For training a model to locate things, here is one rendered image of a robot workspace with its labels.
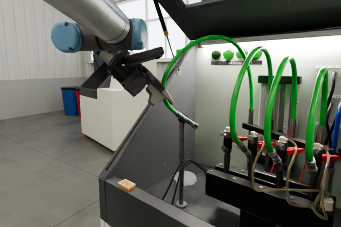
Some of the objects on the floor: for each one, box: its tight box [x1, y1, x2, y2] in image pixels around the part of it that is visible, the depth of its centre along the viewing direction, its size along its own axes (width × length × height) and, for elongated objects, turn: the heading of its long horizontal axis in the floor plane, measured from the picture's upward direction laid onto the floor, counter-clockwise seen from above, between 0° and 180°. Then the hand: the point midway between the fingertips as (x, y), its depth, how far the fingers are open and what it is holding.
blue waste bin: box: [61, 86, 80, 116], centre depth 631 cm, size 60×60×77 cm
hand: (170, 99), depth 69 cm, fingers closed
